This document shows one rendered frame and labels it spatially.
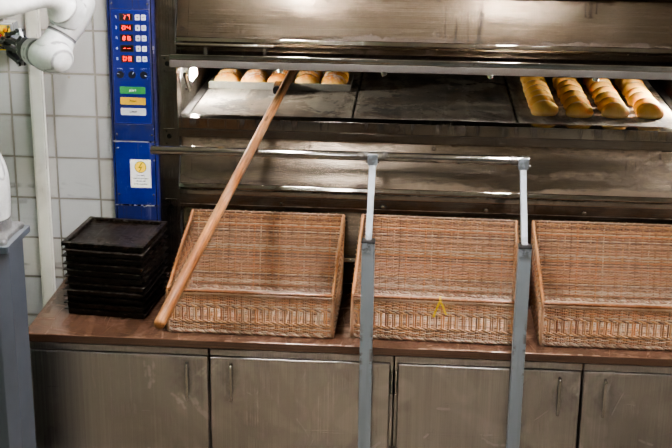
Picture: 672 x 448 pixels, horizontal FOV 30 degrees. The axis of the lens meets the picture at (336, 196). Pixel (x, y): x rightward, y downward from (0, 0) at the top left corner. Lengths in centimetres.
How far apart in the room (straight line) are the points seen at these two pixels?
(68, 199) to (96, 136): 26
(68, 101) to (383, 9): 115
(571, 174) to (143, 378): 162
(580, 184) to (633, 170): 19
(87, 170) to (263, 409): 109
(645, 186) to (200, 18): 164
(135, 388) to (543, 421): 134
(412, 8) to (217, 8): 67
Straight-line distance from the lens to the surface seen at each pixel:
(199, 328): 415
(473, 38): 429
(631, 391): 417
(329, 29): 430
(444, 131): 437
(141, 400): 424
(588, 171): 446
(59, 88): 452
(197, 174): 448
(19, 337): 395
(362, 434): 413
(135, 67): 440
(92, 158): 456
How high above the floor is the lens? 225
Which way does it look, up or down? 18 degrees down
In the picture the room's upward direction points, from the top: 1 degrees clockwise
